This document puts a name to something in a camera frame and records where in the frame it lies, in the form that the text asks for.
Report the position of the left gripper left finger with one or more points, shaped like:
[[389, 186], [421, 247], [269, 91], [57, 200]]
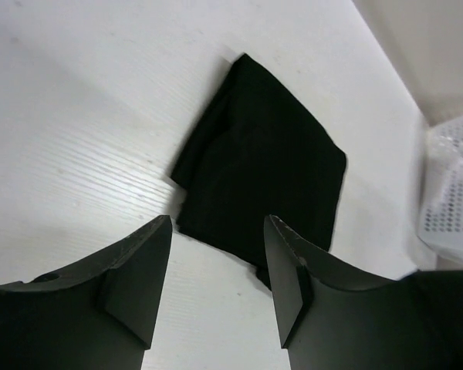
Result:
[[97, 313]]

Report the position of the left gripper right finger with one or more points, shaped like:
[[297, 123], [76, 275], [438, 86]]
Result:
[[332, 315]]

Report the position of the black tank top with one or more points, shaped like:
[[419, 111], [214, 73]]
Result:
[[257, 151]]

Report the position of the white plastic basket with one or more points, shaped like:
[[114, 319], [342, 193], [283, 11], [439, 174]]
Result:
[[441, 216]]

